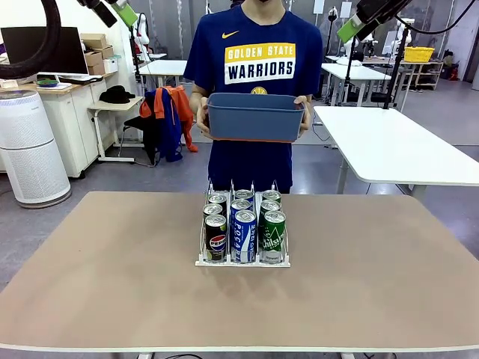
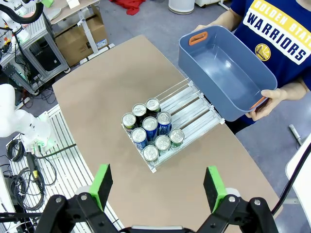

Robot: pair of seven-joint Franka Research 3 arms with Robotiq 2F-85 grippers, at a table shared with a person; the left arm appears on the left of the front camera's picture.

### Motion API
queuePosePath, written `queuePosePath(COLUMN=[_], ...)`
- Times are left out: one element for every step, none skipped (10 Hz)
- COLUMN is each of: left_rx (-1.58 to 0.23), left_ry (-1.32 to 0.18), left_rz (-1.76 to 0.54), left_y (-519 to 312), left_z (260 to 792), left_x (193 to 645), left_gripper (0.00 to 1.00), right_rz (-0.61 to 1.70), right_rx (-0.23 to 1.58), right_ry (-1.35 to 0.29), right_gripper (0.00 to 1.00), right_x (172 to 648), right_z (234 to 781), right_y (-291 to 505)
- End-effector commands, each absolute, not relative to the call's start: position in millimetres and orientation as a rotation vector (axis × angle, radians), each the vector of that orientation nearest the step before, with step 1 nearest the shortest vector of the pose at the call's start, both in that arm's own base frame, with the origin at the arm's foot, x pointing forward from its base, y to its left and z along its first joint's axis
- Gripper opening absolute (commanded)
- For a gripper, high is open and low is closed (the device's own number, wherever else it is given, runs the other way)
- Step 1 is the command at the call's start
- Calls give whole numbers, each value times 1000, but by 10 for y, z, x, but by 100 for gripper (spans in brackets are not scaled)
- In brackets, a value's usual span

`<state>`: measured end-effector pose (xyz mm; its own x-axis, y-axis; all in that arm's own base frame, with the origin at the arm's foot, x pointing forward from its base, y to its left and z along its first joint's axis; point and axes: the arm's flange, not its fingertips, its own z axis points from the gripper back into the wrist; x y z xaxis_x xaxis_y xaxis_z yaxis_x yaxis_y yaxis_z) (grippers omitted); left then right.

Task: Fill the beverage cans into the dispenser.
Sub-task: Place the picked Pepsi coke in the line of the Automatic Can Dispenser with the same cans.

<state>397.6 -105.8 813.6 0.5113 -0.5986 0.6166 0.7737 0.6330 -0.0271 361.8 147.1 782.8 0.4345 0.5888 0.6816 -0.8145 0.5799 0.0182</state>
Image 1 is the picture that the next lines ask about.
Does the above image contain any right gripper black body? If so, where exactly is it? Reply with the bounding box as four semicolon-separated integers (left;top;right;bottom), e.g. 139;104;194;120
355;0;412;25

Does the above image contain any blue plastic bin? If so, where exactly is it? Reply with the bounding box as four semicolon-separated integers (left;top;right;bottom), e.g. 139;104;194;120
207;92;306;143

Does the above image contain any person's right forearm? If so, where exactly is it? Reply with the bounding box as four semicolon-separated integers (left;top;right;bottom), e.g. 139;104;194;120
189;84;209;108

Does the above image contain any white can dispenser rack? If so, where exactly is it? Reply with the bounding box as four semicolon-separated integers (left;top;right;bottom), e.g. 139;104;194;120
194;178;292;268

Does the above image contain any person's left hand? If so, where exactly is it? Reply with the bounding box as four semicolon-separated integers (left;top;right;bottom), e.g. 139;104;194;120
293;95;312;140

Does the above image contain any person's right hand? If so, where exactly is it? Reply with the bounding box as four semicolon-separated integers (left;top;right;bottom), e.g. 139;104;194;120
196;97;214;141

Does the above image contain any thin black stand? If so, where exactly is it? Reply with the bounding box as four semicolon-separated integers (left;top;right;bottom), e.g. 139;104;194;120
344;39;361;94

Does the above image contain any white background table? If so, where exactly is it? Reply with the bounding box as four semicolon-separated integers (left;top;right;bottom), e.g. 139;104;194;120
320;62;392;108
138;59;188;90

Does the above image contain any black computer monitor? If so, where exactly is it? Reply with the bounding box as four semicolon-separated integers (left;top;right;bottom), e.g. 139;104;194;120
0;26;90;77

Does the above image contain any yellow plastic basket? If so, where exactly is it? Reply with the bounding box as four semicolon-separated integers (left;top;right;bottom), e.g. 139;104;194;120
403;46;436;63

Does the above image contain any black keyboard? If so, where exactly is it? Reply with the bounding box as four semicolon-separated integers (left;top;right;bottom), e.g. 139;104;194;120
58;74;104;85

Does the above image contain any wooden shelf rack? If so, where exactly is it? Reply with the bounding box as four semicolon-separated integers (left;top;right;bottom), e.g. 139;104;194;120
402;59;445;91

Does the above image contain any black hat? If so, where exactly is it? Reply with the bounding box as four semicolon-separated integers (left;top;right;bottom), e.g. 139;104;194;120
99;85;136;105

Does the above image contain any small white side table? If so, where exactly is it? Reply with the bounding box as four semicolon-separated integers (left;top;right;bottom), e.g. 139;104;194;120
88;96;145;165

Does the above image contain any orange and blue jacket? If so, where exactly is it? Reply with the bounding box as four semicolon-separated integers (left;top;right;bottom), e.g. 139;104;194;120
139;85;199;164

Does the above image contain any white cabinet with wood top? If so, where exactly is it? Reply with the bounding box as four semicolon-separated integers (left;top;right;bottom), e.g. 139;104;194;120
0;73;118;179

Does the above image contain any black chair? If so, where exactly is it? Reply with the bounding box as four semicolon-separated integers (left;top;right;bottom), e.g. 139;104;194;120
118;115;162;168

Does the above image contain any large white table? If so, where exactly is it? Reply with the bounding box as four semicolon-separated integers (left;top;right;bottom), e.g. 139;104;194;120
313;105;479;195

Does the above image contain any person in blue Warriors shirt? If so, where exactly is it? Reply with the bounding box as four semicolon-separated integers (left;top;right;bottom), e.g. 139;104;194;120
183;0;323;194

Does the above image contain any white air purifier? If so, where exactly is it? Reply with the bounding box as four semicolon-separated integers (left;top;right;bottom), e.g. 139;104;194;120
0;89;72;209

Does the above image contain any black camera stand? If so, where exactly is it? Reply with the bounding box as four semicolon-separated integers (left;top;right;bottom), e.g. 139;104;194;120
382;22;412;111

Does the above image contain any black corrugated cable hose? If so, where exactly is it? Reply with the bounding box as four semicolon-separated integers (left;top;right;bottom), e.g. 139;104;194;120
0;0;62;80

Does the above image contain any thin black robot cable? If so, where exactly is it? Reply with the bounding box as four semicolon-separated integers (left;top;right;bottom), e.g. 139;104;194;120
394;0;478;35

